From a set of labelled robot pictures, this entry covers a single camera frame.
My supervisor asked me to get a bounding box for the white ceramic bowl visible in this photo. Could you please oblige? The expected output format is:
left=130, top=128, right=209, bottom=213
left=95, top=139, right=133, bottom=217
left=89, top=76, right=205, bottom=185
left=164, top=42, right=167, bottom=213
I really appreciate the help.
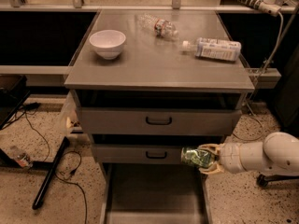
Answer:
left=89, top=30, right=126, bottom=60

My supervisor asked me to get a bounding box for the water bottle on floor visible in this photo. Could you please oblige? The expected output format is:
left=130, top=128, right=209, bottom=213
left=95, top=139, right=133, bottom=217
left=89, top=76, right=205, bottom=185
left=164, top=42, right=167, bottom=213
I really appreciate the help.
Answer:
left=10, top=146, right=33, bottom=168

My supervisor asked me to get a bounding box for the grey drawer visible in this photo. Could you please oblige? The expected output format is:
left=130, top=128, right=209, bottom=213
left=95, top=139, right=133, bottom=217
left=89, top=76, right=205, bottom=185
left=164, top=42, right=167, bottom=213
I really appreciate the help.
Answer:
left=92, top=145, right=184, bottom=164
left=99, top=163, right=212, bottom=224
left=76, top=107, right=241, bottom=136

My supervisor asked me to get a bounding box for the clear plastic water bottle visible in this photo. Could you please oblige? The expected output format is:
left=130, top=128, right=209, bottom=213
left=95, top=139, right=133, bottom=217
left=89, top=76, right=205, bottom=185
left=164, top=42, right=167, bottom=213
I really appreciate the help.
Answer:
left=137, top=13, right=178, bottom=40

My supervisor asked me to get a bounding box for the grey drawer cabinet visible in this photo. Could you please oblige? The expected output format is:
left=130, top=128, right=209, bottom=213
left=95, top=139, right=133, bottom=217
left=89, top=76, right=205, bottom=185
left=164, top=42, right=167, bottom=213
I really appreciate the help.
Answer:
left=64, top=8, right=256, bottom=224

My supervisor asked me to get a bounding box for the black office chair base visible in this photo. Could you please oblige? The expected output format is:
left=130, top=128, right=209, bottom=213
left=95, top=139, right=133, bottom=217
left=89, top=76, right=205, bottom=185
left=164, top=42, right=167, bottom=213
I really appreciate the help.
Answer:
left=256, top=175, right=299, bottom=188

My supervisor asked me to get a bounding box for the black box at left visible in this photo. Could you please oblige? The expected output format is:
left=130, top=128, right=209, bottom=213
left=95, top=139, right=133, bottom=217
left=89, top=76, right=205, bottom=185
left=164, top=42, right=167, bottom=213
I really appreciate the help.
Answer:
left=0, top=75, right=30, bottom=129

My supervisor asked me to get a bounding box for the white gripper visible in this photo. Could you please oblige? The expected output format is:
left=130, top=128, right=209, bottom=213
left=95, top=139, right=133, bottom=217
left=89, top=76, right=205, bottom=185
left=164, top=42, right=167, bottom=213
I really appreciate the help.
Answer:
left=198, top=143, right=245, bottom=175

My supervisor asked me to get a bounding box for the black table leg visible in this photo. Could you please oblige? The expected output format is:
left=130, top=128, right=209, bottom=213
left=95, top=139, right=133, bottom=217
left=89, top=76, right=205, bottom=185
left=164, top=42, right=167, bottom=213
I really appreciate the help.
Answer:
left=32, top=137, right=70, bottom=210

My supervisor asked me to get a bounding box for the green crushed can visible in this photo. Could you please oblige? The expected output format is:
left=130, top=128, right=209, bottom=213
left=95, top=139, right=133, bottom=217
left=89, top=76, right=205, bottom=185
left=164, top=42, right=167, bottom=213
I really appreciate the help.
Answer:
left=181, top=147, right=216, bottom=169

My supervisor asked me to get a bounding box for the black floor cable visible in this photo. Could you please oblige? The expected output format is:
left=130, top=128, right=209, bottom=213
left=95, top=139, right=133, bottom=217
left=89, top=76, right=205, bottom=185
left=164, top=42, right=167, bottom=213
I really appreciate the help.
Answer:
left=18, top=105, right=89, bottom=224

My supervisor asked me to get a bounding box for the grey bottom drawer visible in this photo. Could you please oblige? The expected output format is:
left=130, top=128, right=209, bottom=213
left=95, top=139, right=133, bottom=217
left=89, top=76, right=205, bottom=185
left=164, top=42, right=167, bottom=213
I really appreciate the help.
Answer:
left=99, top=163, right=212, bottom=224

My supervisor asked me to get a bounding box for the clear plastic bag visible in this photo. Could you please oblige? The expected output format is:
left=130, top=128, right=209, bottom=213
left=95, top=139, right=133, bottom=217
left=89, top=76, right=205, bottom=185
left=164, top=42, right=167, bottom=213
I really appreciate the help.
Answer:
left=57, top=93, right=82, bottom=136

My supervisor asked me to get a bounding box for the white labelled plastic bottle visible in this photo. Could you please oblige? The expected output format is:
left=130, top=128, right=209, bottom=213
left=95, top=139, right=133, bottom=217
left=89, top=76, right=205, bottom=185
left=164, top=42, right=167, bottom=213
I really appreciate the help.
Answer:
left=180, top=37, right=242, bottom=62

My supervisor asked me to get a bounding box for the grey top drawer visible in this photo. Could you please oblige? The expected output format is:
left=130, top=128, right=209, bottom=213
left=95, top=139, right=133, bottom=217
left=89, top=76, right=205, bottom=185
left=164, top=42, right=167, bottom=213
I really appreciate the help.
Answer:
left=76, top=107, right=241, bottom=136

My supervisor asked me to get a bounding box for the grey middle drawer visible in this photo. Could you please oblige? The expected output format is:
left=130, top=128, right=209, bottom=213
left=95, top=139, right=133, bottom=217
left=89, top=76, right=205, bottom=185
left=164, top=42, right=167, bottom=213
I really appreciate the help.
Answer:
left=92, top=145, right=184, bottom=164

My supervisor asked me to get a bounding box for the white power strip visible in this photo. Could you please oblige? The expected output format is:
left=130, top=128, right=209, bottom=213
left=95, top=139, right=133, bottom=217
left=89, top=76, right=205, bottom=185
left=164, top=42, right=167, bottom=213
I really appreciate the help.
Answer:
left=236, top=0, right=281, bottom=17

